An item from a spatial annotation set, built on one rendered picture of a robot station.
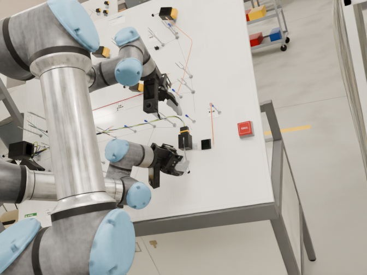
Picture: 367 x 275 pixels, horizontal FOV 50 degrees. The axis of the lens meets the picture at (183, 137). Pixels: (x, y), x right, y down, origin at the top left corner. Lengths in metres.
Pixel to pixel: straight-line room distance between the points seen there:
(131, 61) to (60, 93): 0.44
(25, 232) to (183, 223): 0.90
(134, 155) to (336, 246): 1.55
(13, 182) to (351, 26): 1.09
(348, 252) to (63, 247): 1.97
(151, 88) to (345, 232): 1.66
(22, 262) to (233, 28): 1.29
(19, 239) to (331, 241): 2.06
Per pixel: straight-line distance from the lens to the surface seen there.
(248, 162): 1.49
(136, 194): 1.13
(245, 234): 1.60
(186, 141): 1.50
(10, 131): 5.84
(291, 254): 1.65
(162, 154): 1.35
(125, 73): 1.14
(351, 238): 2.55
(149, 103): 1.29
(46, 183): 1.06
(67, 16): 0.78
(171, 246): 1.72
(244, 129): 1.49
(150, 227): 1.62
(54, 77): 0.76
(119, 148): 1.24
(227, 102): 1.59
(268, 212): 1.47
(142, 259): 1.83
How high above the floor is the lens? 1.71
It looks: 23 degrees down
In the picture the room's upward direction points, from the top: 21 degrees counter-clockwise
